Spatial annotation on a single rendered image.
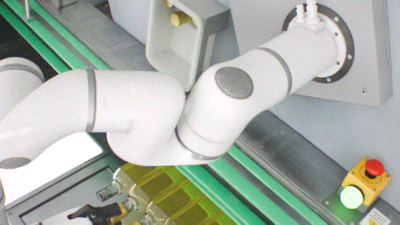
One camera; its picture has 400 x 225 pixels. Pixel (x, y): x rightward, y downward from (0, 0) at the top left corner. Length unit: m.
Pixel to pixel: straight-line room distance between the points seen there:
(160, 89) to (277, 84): 0.19
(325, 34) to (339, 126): 0.25
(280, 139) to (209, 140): 0.39
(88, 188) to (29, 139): 0.68
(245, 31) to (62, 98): 0.50
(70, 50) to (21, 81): 0.75
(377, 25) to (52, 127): 0.54
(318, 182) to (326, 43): 0.32
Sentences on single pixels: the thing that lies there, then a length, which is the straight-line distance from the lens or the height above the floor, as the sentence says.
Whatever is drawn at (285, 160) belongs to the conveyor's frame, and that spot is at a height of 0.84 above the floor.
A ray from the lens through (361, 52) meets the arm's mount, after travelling 0.86.
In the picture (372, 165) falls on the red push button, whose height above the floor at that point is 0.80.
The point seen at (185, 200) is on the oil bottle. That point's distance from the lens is 1.08.
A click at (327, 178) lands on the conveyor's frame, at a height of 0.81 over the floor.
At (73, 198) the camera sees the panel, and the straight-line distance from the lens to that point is 1.26.
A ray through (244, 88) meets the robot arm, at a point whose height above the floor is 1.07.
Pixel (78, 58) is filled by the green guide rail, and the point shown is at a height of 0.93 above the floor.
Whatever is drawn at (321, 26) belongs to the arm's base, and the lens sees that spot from 0.86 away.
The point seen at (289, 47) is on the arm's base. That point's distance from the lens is 0.78.
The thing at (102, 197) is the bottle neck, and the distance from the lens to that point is 1.10.
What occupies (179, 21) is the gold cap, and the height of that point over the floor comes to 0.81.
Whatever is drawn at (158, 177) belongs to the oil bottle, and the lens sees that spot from 1.11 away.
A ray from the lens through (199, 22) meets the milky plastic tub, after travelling 1.06.
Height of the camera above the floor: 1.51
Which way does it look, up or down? 35 degrees down
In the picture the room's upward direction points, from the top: 119 degrees counter-clockwise
